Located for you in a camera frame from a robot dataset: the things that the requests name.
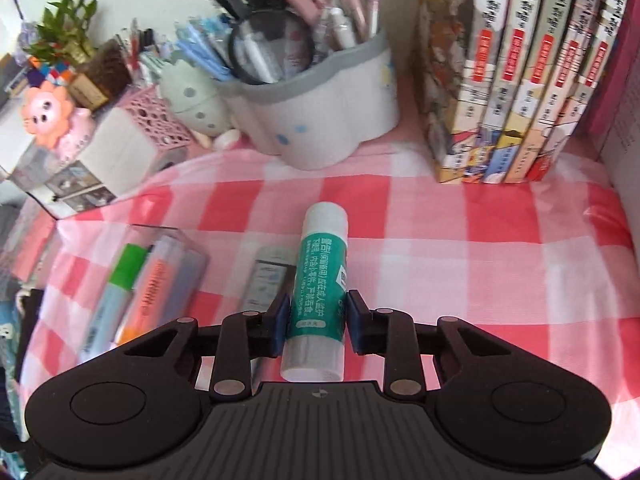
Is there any clear plastic organizer box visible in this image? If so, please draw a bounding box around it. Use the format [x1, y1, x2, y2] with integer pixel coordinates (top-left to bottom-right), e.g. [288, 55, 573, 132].
[41, 224, 210, 366]

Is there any magnifying glass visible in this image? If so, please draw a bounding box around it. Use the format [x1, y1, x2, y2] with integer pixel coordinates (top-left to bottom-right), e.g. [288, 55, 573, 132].
[212, 0, 314, 86]

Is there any white cloud-shaped pen holder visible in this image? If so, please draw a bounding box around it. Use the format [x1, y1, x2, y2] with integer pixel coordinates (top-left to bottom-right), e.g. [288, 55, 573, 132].
[217, 30, 400, 170]

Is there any green egg-shaped pen holder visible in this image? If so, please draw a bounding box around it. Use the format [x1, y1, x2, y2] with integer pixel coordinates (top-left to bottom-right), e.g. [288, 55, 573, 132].
[160, 60, 242, 152]

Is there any green bamboo plant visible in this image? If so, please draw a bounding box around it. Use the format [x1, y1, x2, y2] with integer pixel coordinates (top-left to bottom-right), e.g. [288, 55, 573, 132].
[26, 0, 98, 66]

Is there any white drawer organizer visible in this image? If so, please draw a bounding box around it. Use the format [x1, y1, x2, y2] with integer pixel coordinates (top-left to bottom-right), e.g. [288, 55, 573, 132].
[9, 107, 154, 219]

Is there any pink perforated pen holder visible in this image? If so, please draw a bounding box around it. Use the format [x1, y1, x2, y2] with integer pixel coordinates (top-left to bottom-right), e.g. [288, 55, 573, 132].
[118, 86, 194, 174]

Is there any green highlighter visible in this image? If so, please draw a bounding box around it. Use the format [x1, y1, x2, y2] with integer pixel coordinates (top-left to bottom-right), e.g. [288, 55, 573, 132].
[78, 244, 149, 363]

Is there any pencil lead refill case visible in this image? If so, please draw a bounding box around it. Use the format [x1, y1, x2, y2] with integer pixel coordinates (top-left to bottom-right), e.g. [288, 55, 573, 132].
[240, 246, 296, 312]

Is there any orange highlighter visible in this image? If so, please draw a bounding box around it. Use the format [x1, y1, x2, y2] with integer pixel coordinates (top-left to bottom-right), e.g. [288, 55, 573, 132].
[114, 247, 174, 346]

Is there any colourful rubik cube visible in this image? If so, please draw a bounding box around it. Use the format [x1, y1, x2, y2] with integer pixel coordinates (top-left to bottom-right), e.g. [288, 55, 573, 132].
[27, 58, 75, 87]

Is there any green white glue stick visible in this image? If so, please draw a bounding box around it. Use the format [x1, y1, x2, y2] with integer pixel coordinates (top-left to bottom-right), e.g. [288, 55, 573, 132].
[281, 202, 348, 382]

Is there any pink lion toy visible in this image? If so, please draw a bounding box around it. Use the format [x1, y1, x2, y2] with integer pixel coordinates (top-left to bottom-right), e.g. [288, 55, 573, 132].
[21, 80, 96, 164]

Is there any boxed comic book set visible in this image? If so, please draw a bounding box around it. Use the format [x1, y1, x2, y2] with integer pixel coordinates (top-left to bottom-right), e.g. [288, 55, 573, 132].
[416, 0, 630, 184]

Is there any red pink checkered cloth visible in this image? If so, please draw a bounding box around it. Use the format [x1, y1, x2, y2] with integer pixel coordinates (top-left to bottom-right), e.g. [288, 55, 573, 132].
[20, 143, 639, 478]

